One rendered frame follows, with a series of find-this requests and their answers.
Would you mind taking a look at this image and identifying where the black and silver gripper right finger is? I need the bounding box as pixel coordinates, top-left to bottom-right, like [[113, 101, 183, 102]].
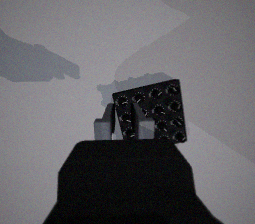
[[131, 103, 155, 139]]

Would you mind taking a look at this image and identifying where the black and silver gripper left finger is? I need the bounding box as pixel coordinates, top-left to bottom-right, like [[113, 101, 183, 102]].
[[94, 103, 115, 140]]

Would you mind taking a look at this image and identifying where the black knob box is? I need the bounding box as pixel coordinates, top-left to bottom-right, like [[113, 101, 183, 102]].
[[112, 79, 187, 144]]

